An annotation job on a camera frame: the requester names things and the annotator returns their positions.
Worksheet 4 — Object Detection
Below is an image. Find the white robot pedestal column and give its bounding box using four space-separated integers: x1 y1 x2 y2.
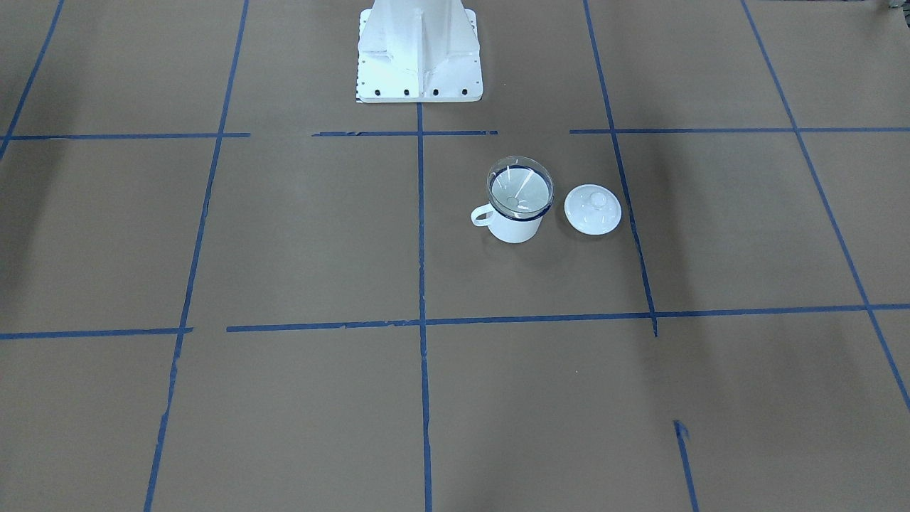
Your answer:
355 1 484 104

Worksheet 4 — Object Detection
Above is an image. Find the white enamel cup blue rim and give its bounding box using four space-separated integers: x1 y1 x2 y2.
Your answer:
469 204 550 244

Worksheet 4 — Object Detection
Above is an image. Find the white enamel cup lid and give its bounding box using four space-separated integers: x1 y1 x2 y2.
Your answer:
563 184 623 235

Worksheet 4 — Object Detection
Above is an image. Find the clear glass funnel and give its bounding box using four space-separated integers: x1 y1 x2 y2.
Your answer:
486 156 555 223

